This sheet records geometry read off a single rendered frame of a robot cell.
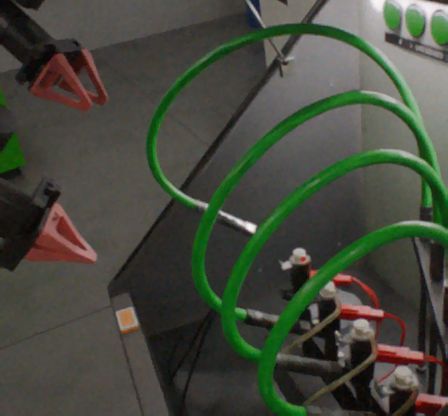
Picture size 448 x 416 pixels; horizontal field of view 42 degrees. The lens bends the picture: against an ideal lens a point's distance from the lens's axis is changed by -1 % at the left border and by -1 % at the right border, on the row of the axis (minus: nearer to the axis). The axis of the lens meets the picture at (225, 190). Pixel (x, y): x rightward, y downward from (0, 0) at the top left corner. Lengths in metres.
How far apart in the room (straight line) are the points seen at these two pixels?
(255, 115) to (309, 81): 0.11
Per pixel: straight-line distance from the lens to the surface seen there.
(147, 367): 0.96
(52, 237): 0.66
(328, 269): 0.49
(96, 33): 7.31
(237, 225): 0.85
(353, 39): 0.75
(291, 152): 1.09
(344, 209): 1.21
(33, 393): 2.43
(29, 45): 0.85
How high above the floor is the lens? 1.61
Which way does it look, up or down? 28 degrees down
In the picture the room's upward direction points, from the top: 9 degrees counter-clockwise
